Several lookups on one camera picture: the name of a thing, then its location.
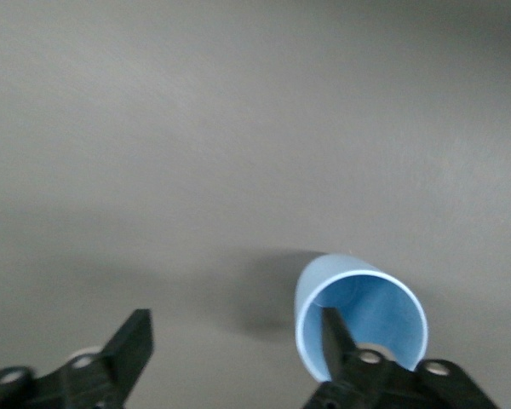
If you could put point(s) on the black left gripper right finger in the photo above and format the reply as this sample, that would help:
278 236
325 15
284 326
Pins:
338 353

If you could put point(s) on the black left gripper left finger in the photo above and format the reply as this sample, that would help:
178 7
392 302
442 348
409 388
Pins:
123 358

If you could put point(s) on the light blue cup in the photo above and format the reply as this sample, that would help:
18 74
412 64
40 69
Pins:
323 272

